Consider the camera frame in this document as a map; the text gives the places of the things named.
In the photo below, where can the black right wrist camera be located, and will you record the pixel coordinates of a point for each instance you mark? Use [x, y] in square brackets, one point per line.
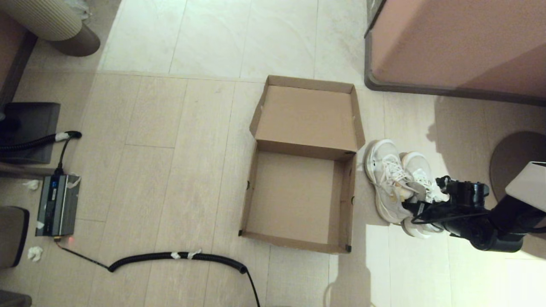
[469, 192]

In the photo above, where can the brown round stand base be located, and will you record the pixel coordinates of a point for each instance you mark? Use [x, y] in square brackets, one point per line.
[512, 149]

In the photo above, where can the crumpled white tissue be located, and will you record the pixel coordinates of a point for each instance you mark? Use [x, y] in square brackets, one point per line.
[35, 254]
[32, 185]

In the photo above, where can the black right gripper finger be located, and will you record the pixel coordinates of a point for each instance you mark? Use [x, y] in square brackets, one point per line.
[416, 205]
[420, 212]

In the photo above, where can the dark grey rounded pad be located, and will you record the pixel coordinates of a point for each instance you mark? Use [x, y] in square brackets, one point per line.
[13, 299]
[10, 238]

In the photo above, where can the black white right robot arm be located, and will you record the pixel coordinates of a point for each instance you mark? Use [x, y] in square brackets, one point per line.
[495, 236]

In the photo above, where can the white mesh sneaker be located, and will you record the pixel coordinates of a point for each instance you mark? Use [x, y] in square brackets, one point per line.
[384, 160]
[420, 164]

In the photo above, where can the brown cardboard shoe box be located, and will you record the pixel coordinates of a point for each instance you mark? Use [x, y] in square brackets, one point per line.
[298, 196]

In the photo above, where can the grey metal power supply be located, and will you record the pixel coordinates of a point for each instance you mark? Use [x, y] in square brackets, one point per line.
[57, 209]

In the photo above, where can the ribbed beige round bin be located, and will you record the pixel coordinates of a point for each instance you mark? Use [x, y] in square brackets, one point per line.
[38, 19]

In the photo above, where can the white plastic bag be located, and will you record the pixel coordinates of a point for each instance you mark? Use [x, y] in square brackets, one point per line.
[81, 8]

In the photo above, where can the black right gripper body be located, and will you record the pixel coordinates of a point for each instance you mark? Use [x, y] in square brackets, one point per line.
[445, 213]

